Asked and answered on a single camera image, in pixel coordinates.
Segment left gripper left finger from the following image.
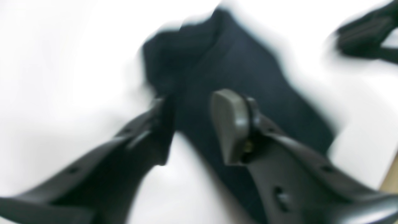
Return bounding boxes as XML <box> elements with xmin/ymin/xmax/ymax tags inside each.
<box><xmin>1</xmin><ymin>96</ymin><xmax>175</xmax><ymax>224</ymax></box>

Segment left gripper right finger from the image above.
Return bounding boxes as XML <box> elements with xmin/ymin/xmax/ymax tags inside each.
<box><xmin>211</xmin><ymin>89</ymin><xmax>398</xmax><ymax>224</ymax></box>

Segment black T-shirt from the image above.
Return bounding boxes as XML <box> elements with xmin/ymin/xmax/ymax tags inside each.
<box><xmin>141</xmin><ymin>8</ymin><xmax>336</xmax><ymax>224</ymax></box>

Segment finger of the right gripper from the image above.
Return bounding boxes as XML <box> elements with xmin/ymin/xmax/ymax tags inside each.
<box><xmin>336</xmin><ymin>2</ymin><xmax>398</xmax><ymax>64</ymax></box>

